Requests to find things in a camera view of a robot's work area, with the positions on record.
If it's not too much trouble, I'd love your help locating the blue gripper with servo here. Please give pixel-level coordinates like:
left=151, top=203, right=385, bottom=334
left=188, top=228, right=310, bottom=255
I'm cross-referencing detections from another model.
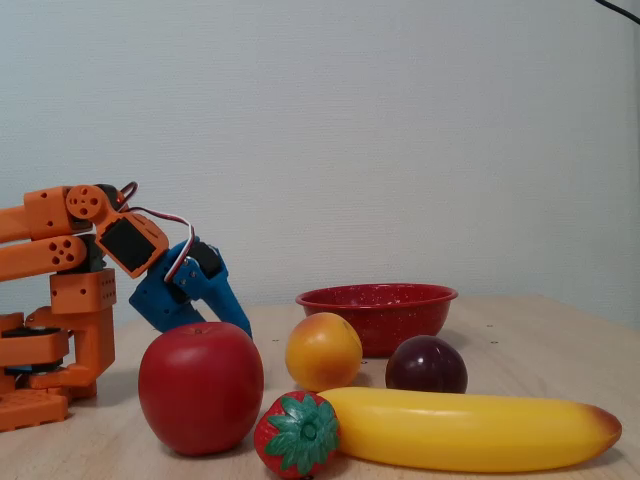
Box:
left=128, top=237, right=254, bottom=340

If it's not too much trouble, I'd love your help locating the thin black hanging cable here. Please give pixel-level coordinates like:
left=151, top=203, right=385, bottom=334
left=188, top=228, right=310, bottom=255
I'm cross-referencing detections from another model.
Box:
left=594, top=0, right=640, bottom=25

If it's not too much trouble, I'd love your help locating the red toy strawberry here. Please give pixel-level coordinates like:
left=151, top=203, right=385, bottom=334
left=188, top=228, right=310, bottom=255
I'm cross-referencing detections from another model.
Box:
left=253, top=390, right=342, bottom=476

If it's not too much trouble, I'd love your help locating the dark purple toy plum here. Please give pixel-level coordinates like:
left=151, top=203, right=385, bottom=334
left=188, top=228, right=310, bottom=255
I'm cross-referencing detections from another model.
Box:
left=384, top=334, right=469, bottom=395

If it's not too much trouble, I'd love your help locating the yellow toy banana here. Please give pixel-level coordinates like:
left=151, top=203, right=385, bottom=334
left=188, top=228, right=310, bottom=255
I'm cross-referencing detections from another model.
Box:
left=317, top=386, right=624, bottom=474

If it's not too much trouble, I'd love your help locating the orange yellow toy peach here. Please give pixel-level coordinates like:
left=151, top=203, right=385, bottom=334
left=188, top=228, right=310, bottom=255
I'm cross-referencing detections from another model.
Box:
left=284, top=312, right=364, bottom=394

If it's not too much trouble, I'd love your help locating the red toy apple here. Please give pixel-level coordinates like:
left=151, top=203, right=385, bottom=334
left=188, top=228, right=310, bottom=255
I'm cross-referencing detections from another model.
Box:
left=138, top=321, right=265, bottom=457

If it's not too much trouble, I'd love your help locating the white red black servo cable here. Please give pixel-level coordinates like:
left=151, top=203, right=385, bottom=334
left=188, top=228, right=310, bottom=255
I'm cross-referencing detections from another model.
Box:
left=126, top=204, right=197, bottom=282
left=113, top=181, right=140, bottom=211

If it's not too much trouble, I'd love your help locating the red speckled enamel bowl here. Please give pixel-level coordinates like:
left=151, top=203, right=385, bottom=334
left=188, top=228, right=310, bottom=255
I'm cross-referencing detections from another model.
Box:
left=294, top=283, right=459, bottom=359

